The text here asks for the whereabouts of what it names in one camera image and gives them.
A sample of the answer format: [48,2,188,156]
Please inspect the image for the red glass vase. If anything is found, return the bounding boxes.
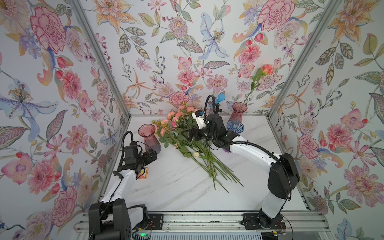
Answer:
[229,102,248,122]

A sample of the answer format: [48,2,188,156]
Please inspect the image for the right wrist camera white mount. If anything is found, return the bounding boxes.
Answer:
[192,110,206,130]

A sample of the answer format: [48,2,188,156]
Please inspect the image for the orange red card box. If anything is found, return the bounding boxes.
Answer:
[138,168,148,180]

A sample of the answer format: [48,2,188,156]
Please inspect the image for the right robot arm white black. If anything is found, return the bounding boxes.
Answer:
[182,111,300,229]

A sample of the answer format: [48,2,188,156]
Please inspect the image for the smoky pink glass vase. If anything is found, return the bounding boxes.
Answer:
[138,124,161,154]

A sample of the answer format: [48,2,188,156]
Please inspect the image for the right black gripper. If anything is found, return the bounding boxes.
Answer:
[182,124,219,143]

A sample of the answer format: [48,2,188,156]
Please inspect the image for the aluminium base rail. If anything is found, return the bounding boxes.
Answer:
[73,210,331,240]

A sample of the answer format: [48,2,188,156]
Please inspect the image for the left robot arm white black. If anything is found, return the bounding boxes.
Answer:
[88,142,157,240]

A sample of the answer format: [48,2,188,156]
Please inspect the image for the pink flower bouquet green stems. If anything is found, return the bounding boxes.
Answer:
[152,104,241,187]

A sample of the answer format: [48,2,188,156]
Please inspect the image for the purple blue glass vase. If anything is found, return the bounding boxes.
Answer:
[222,120,245,144]

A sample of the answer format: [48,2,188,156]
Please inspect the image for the blue microphone on black stand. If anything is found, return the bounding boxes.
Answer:
[210,93,226,114]

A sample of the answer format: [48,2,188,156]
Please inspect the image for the single red pink rose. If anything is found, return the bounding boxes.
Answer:
[244,65,274,105]

